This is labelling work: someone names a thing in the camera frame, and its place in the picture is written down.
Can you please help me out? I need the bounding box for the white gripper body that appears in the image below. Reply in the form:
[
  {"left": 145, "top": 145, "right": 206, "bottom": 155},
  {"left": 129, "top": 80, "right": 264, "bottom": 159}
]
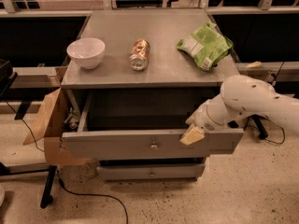
[{"left": 186, "top": 99, "right": 226, "bottom": 132}]

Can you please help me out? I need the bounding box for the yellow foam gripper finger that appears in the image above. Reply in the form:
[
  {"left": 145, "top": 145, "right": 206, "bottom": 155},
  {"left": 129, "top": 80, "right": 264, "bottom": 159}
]
[{"left": 180, "top": 124, "right": 205, "bottom": 146}]

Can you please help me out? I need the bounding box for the grey top drawer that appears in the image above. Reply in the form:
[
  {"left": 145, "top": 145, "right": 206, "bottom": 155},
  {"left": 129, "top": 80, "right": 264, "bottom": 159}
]
[{"left": 63, "top": 89, "right": 243, "bottom": 161}]

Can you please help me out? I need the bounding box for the grey drawer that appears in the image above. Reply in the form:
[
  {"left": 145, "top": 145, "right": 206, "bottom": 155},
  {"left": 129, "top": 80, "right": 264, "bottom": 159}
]
[
  {"left": 97, "top": 158, "right": 206, "bottom": 181},
  {"left": 63, "top": 89, "right": 243, "bottom": 161}
]

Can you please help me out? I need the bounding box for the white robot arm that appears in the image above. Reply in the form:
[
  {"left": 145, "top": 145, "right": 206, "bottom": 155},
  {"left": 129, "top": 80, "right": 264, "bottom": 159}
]
[{"left": 180, "top": 75, "right": 299, "bottom": 146}]

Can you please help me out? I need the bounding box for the metal top drawer knob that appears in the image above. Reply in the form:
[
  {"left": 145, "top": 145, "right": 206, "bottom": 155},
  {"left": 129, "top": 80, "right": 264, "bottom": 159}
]
[{"left": 150, "top": 142, "right": 159, "bottom": 150}]

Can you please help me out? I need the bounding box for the grey lower drawer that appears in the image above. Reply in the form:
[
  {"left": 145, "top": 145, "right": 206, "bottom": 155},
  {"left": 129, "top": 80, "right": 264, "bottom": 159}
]
[{"left": 97, "top": 158, "right": 206, "bottom": 181}]

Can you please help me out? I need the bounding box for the grey drawer cabinet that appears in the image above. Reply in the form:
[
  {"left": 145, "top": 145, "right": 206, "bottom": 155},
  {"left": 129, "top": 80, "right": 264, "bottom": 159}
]
[{"left": 60, "top": 8, "right": 245, "bottom": 182}]

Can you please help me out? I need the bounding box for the yellow foam scrap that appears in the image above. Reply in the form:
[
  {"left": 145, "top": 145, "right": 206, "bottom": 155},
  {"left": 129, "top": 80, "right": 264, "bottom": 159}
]
[{"left": 246, "top": 61, "right": 262, "bottom": 69}]

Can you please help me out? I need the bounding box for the green chip bag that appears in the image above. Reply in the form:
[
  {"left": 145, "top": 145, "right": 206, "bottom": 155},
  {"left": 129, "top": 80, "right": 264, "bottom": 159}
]
[{"left": 177, "top": 22, "right": 234, "bottom": 72}]

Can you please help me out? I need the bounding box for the orange soda can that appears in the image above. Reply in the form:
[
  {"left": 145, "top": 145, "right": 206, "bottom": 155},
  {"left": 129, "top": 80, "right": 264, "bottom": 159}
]
[{"left": 129, "top": 39, "right": 150, "bottom": 71}]

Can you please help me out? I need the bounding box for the white ceramic bowl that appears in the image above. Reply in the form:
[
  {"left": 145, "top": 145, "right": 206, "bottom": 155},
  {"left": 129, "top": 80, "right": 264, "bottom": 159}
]
[{"left": 66, "top": 37, "right": 106, "bottom": 69}]

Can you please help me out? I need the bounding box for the brown cardboard box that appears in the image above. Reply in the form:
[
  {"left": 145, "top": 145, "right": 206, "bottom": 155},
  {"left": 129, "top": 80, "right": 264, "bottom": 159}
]
[{"left": 23, "top": 89, "right": 87, "bottom": 166}]

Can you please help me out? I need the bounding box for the black table leg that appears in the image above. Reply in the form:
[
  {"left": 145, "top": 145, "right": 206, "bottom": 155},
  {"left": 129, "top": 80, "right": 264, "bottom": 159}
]
[{"left": 0, "top": 162, "right": 57, "bottom": 209}]

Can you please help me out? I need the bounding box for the black cable right floor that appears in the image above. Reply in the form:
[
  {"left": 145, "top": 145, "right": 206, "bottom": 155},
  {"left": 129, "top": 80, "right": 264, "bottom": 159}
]
[{"left": 242, "top": 115, "right": 286, "bottom": 146}]

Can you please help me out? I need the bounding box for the black floor cable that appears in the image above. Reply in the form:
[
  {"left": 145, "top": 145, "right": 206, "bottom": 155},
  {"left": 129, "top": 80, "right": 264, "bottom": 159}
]
[{"left": 55, "top": 168, "right": 130, "bottom": 224}]

